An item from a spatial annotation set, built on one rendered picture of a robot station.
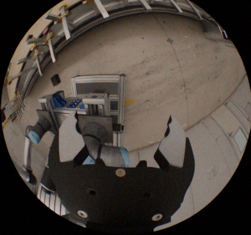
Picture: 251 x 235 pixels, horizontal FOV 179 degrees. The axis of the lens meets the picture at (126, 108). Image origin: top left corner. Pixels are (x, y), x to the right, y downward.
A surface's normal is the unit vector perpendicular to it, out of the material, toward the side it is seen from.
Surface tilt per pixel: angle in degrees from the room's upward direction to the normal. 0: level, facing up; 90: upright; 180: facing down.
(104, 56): 0
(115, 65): 0
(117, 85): 0
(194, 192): 90
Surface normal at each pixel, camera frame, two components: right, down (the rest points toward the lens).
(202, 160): -0.45, -0.77
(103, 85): 0.00, 0.50
